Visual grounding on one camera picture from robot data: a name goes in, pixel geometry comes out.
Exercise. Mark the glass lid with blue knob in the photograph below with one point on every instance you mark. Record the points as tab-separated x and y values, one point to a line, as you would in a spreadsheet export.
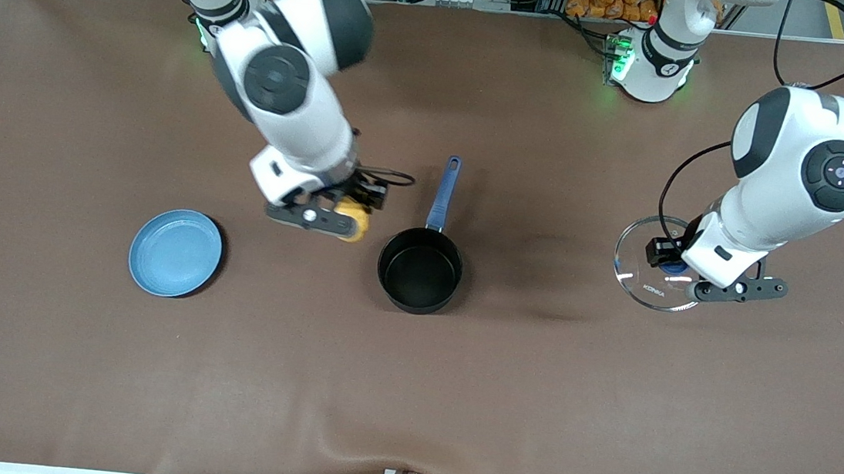
633	257

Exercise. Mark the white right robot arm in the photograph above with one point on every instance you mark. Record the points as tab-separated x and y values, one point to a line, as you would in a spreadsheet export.
301	125

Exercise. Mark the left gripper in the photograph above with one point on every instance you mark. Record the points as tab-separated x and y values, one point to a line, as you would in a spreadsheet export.
666	250

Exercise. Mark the blue round plate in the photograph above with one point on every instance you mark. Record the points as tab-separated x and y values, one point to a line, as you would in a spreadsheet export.
176	252

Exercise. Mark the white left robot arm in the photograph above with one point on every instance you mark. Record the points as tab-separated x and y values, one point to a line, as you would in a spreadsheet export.
788	133

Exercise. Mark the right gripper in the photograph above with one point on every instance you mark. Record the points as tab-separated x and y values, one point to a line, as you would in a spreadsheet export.
361	191

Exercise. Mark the brown table cover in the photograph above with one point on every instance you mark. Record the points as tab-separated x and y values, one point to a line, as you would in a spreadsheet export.
407	390

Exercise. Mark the yellow potato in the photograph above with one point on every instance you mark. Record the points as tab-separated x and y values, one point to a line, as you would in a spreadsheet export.
353	229

